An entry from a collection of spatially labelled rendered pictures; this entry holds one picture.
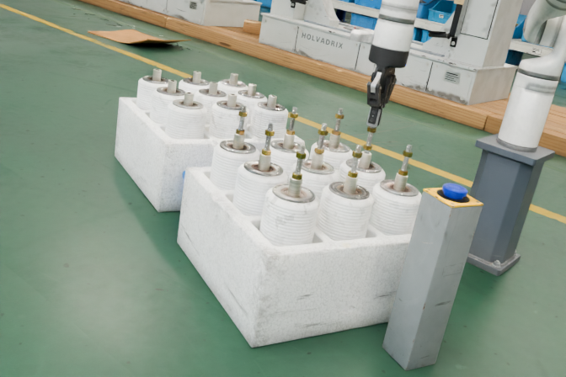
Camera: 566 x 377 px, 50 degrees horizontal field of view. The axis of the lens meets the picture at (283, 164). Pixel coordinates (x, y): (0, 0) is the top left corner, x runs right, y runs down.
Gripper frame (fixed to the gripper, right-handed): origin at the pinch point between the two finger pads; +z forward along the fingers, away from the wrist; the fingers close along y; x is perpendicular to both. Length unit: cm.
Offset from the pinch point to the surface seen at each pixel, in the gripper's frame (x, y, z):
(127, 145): 69, 11, 28
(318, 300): -4.5, -27.1, 28.2
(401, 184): -10.0, -7.9, 9.6
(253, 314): 3.4, -36.2, 29.7
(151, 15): 242, 248, 30
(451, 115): 11, 186, 33
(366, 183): -2.5, -4.0, 12.7
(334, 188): -0.4, -18.0, 10.5
